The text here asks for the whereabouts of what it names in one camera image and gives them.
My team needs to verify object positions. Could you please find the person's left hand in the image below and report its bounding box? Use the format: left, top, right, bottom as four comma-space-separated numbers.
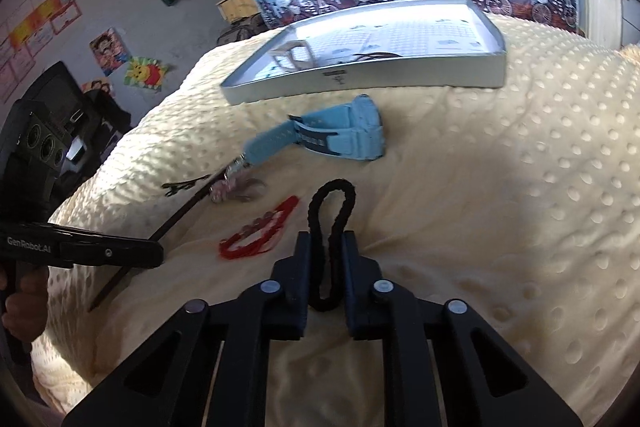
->
1, 267, 49, 343

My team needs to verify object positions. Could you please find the yellow bear wall sticker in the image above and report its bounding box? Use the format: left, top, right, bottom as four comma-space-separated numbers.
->
124, 56, 168, 92

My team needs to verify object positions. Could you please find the cartoon character wall poster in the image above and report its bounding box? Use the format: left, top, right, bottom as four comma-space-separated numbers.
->
89, 28, 130, 77

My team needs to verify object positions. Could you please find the white hair claw clip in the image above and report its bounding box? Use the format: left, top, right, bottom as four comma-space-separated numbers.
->
269, 40, 317, 72

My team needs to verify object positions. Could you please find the black hairpin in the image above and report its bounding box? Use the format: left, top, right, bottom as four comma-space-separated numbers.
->
162, 176, 210, 197

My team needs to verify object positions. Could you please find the grey bedside drawer cabinet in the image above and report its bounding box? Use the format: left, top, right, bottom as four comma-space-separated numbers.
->
620, 0, 640, 48

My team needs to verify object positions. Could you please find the black cord in tray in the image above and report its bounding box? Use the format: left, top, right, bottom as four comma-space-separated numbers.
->
351, 51, 404, 62

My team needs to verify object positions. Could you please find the black thin stick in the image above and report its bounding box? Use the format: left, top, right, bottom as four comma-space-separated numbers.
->
88, 164, 234, 313

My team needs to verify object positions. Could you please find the cream dotted bed blanket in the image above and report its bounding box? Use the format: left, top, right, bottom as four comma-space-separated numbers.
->
32, 16, 639, 426

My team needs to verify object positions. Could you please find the wooden box on stand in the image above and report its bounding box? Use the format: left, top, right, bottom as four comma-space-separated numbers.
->
217, 0, 259, 23

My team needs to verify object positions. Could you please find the grey cardboard tray box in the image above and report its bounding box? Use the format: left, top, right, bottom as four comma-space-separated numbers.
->
221, 0, 506, 105

